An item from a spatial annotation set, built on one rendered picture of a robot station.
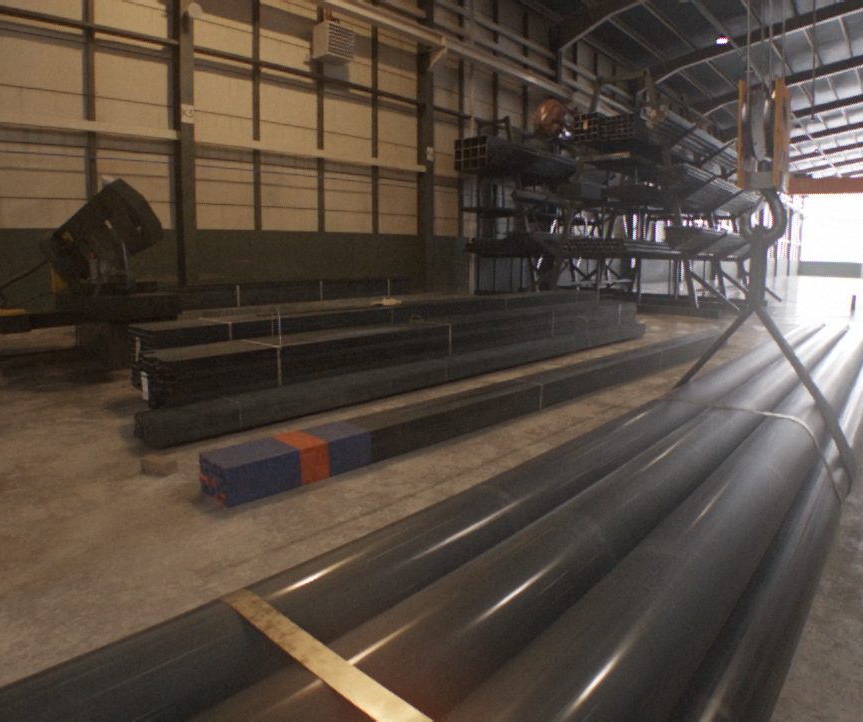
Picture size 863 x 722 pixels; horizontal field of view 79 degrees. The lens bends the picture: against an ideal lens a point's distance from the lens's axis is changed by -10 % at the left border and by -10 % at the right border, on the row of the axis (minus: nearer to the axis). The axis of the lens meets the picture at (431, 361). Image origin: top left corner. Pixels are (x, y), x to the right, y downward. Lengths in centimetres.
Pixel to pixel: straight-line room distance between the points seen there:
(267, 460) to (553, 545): 171
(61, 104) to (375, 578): 1007
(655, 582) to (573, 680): 21
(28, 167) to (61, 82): 143
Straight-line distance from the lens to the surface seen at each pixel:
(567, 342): 577
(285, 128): 1215
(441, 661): 63
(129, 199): 524
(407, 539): 82
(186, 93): 1088
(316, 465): 251
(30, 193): 1017
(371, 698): 56
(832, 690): 164
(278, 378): 364
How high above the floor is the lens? 94
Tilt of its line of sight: 10 degrees down
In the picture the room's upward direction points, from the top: straight up
